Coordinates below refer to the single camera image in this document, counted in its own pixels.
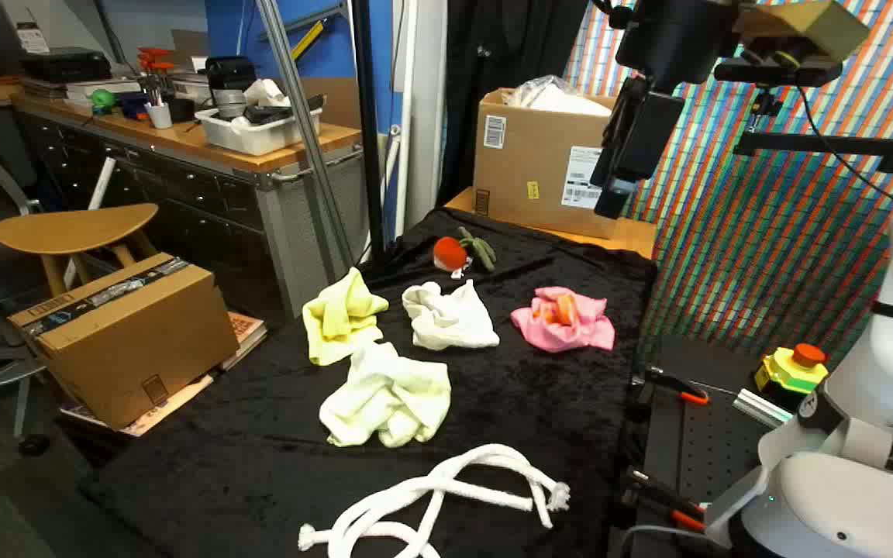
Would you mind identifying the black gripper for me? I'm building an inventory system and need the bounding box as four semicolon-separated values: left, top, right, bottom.
593;0;744;218

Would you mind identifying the pink shirt with orange print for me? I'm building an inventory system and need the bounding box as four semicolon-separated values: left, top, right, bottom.
512;287;617;355

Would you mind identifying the yellow-green towel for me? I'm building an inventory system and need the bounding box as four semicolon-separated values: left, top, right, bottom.
302;266;388;367

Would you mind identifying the white braided rope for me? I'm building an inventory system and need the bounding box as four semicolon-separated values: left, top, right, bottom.
294;440;573;558

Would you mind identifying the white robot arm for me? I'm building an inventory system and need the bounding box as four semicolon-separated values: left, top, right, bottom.
593;0;893;558

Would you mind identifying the white towel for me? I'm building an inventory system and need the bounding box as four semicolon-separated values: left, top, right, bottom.
399;279;498;350

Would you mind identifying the cardboard box on table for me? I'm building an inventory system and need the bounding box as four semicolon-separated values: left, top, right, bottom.
472;86;612;234

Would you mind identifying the yellow emergency stop button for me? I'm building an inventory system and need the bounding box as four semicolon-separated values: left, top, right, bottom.
752;344;828;410

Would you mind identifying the metal tripod leg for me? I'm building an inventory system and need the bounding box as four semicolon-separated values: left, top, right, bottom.
258;0;354;279

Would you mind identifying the wooden workbench with cabinets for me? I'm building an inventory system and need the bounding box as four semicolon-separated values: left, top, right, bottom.
0;79;368;319

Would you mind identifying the pale yellow cloth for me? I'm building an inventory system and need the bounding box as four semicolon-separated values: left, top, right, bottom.
318;344;453;446

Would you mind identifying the white plastic bin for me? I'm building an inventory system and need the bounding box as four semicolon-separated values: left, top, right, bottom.
195;108;302;154

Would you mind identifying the wooden stool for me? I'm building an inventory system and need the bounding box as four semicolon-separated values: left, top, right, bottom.
0;203;159;294

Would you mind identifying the cardboard box on floor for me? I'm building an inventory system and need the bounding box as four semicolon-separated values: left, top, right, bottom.
10;254;239;428

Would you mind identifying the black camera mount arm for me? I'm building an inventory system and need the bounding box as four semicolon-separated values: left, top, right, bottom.
734;134;893;175

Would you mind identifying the olive wrist camera box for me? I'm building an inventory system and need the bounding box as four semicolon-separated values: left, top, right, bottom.
734;0;869;63

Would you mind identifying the orange handled clamp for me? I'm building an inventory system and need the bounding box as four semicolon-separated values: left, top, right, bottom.
645;367;709;408

